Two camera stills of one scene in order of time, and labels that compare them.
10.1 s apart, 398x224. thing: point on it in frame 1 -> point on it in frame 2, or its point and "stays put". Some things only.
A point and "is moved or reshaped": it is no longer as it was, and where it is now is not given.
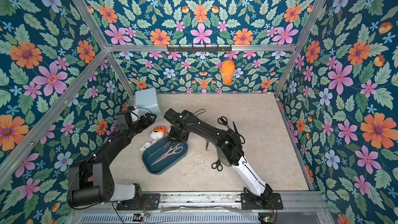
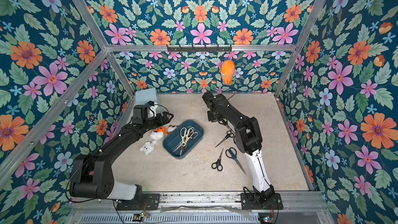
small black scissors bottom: [217, 165] stays put
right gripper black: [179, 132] -> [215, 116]
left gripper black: [147, 121] -> [164, 119]
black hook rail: [199, 49] stays put
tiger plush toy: [158, 133] stays put
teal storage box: [162, 154] is moved or reshaped
